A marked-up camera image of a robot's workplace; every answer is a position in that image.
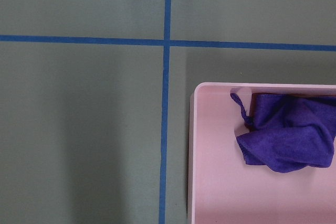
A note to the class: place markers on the purple microfiber cloth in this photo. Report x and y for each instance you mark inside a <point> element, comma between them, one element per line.
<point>287,132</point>

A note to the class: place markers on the pink plastic tray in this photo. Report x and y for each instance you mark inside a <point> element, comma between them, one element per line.
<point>223,189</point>

